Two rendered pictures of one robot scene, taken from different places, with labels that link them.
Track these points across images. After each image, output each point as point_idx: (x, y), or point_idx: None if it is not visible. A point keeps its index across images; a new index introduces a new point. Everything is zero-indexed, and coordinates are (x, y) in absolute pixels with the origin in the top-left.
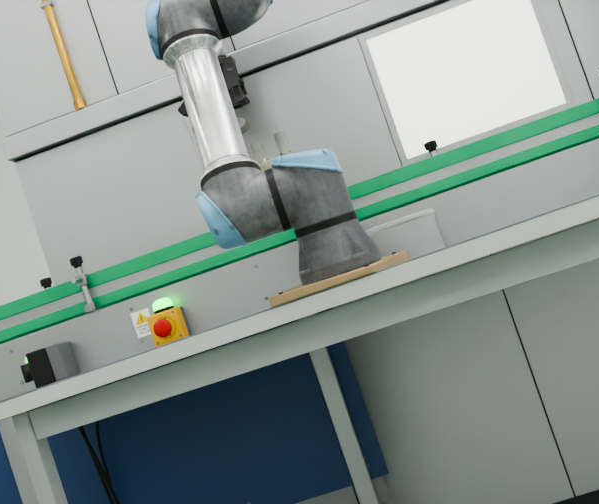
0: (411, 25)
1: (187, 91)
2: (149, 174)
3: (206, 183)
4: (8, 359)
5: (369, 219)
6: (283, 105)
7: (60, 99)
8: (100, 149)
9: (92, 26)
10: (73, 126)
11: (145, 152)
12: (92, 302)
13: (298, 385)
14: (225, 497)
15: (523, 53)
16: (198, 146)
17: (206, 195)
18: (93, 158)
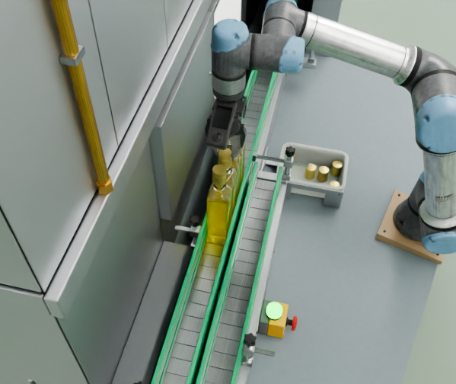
0: None
1: None
2: (134, 212)
3: None
4: None
5: (259, 161)
6: (192, 91)
7: (83, 191)
8: (110, 220)
9: (100, 68)
10: (107, 216)
11: (132, 194)
12: (253, 355)
13: None
14: None
15: (237, 1)
16: (451, 204)
17: None
18: (107, 235)
